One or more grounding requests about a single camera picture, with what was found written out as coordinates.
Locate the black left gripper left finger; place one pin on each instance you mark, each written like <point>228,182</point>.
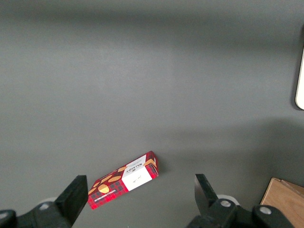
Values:
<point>69,202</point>

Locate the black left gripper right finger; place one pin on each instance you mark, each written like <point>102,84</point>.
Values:
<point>209,204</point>

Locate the wooden drawer cabinet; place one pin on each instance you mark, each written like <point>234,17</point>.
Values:
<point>285,199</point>

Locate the red tartan cookie box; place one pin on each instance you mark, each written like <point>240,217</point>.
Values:
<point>118,185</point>

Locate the beige plastic tray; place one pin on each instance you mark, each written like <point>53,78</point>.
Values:
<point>300,90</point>

